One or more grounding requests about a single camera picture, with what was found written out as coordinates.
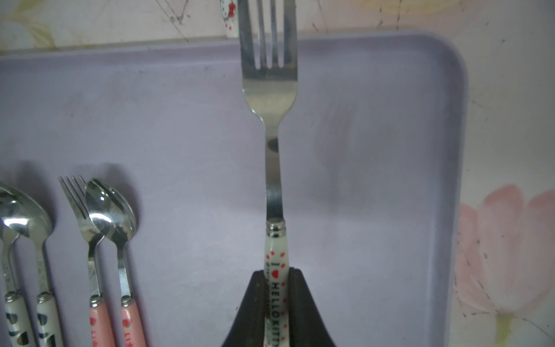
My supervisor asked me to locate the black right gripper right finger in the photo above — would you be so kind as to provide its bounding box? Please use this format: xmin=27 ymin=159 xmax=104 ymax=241
xmin=288 ymin=267 xmax=336 ymax=347

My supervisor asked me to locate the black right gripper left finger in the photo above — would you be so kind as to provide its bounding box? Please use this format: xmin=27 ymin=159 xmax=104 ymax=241
xmin=222 ymin=270 xmax=265 ymax=347

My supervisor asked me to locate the pink handle spoon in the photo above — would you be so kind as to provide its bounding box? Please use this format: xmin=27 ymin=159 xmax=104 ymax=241
xmin=84 ymin=178 xmax=148 ymax=347

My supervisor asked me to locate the pink handle fork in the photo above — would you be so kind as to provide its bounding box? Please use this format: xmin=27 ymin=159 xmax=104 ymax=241
xmin=58 ymin=175 xmax=117 ymax=347

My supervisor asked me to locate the cow pattern handle fork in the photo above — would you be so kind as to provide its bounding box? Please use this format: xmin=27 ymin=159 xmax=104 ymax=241
xmin=1 ymin=224 xmax=37 ymax=347

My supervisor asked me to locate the white floral handle fork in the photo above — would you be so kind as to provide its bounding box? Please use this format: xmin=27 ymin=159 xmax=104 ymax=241
xmin=238 ymin=1 xmax=298 ymax=346

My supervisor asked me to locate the cow pattern handle spoon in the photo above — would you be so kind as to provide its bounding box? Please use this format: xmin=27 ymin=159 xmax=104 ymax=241
xmin=0 ymin=184 xmax=65 ymax=347

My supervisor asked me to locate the white floral handle spoon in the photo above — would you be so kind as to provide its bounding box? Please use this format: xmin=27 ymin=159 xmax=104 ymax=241
xmin=220 ymin=0 xmax=238 ymax=38

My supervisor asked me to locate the lavender placemat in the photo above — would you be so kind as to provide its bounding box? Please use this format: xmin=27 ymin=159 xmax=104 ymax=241
xmin=1 ymin=32 xmax=467 ymax=346

